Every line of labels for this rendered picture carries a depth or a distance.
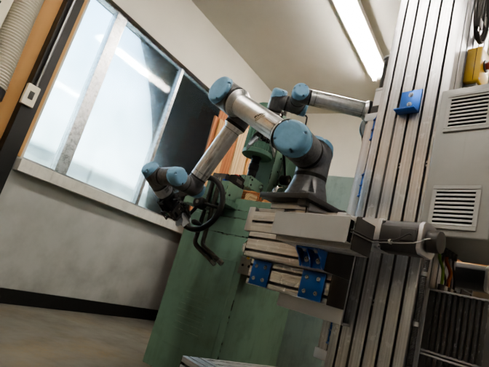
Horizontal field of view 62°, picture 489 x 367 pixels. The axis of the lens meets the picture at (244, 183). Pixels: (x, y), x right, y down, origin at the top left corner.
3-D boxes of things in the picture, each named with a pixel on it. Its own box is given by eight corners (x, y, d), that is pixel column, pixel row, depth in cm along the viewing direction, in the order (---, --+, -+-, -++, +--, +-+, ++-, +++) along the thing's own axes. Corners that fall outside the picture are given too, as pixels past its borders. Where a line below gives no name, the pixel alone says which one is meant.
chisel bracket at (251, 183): (236, 188, 224) (241, 174, 226) (249, 196, 235) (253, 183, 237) (247, 189, 220) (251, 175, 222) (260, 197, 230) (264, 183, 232)
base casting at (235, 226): (183, 225, 220) (188, 209, 222) (240, 248, 264) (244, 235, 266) (251, 239, 193) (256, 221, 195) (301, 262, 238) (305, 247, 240)
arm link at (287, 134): (330, 147, 136) (239, 89, 170) (312, 127, 124) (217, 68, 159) (308, 175, 137) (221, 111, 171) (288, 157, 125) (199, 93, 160)
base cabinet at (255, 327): (140, 360, 203) (183, 225, 219) (209, 361, 248) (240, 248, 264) (207, 395, 176) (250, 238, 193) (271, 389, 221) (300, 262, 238)
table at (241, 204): (169, 196, 220) (172, 185, 221) (203, 212, 243) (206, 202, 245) (262, 209, 184) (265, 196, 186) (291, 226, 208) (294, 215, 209)
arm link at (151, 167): (149, 171, 161) (135, 172, 166) (163, 192, 167) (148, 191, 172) (161, 159, 166) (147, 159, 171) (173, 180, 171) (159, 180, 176)
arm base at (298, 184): (334, 210, 140) (340, 183, 142) (307, 196, 130) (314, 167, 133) (300, 208, 151) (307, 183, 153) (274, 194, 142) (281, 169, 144)
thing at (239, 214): (192, 210, 220) (194, 203, 221) (214, 221, 237) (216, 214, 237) (252, 220, 197) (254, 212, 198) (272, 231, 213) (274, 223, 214)
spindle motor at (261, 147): (236, 150, 229) (249, 102, 236) (251, 162, 243) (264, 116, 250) (261, 151, 219) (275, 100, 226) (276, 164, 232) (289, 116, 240)
